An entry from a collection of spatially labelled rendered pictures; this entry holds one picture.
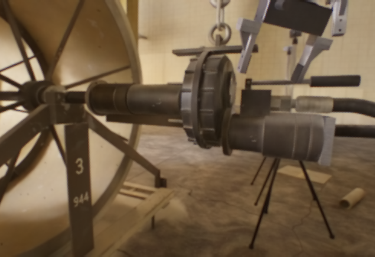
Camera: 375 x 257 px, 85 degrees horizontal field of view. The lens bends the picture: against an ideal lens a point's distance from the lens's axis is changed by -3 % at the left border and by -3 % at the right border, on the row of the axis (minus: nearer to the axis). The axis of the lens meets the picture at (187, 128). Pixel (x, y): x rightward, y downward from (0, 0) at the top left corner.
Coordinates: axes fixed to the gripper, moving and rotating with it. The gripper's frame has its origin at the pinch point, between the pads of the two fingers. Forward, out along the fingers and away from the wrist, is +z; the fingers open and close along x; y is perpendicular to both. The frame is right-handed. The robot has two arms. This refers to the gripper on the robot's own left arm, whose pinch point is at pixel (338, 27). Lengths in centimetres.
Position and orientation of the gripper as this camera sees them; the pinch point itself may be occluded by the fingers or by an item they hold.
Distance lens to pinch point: 69.1
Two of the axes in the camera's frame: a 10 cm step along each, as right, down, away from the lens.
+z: -0.3, 9.9, 1.3
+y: 9.3, 0.7, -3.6
